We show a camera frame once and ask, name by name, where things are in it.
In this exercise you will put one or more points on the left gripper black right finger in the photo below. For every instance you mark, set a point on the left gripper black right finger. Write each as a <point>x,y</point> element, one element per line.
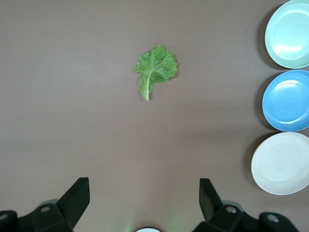
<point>229,221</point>

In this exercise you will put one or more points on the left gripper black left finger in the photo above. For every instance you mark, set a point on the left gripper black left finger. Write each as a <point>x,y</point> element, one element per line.
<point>48,220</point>

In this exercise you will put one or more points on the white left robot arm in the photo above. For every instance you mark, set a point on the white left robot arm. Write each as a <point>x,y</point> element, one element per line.
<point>147,230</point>

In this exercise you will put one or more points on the brown table mat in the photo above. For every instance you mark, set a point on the brown table mat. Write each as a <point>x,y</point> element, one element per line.
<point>72,108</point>

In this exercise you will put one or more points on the light green round plate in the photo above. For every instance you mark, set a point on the light green round plate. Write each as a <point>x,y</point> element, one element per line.
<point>289,33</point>

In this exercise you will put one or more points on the blue round plate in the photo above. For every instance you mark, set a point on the blue round plate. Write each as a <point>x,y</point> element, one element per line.
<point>287,101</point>

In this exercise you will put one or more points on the beige round plate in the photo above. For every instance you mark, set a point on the beige round plate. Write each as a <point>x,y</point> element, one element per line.
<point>282,164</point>

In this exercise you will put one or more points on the green lettuce leaf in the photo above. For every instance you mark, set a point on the green lettuce leaf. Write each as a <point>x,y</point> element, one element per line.
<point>157,65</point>

